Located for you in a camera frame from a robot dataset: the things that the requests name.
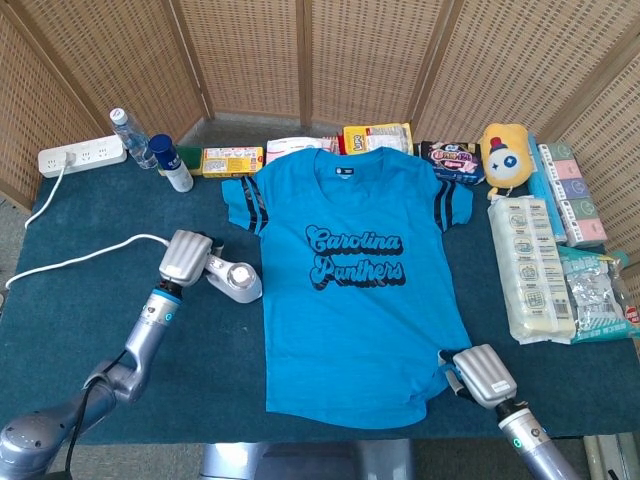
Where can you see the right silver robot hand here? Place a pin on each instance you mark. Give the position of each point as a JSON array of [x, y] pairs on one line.
[[482, 372]]

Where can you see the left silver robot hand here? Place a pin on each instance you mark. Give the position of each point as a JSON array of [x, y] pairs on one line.
[[185, 257]]

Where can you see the white handheld steam iron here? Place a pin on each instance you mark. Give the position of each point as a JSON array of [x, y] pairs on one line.
[[240, 285]]

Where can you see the blue Carolina Panthers T-shirt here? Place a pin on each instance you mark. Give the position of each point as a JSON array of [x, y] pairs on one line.
[[360, 340]]

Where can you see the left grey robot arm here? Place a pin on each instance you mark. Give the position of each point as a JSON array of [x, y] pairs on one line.
[[145, 330]]

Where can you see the white bottle with blue cap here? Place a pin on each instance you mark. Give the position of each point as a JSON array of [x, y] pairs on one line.
[[177, 172]]

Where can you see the green and yellow sponge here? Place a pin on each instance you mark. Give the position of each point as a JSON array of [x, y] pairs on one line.
[[192, 155]]

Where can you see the teal carpet table cover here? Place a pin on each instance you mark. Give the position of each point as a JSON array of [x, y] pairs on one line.
[[200, 360]]

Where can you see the yellow rectangular box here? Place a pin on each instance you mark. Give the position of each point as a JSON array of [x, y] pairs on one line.
[[230, 162]]

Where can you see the white fabric bundle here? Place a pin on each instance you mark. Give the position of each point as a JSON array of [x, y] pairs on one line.
[[530, 270]]

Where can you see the clear plastic water bottle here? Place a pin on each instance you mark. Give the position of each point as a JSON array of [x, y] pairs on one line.
[[135, 142]]

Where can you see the teal and white packet bag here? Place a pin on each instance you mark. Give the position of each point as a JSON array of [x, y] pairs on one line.
[[595, 295]]

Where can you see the white power strip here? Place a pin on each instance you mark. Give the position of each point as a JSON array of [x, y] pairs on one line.
[[95, 150]]

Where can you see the white and pink package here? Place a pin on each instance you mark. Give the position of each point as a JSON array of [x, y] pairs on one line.
[[287, 147]]

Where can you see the clear pack with red label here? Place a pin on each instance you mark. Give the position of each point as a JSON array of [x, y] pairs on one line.
[[633, 314]]

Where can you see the long light blue package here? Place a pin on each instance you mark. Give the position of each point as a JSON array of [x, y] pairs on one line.
[[542, 200]]

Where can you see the grey robot torso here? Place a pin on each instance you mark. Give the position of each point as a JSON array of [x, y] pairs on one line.
[[310, 460]]

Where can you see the multicolour tissue pack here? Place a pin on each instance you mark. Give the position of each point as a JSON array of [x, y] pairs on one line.
[[575, 200]]

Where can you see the yellow plush toy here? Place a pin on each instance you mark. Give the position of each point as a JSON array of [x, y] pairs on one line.
[[505, 160]]

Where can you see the dark sanitary pad package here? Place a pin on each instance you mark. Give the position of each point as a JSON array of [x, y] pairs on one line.
[[452, 160]]

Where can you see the yellow snack package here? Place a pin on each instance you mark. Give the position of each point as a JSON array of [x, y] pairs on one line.
[[380, 137]]

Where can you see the wicker folding screen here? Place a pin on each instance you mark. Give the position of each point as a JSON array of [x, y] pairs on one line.
[[360, 60]]

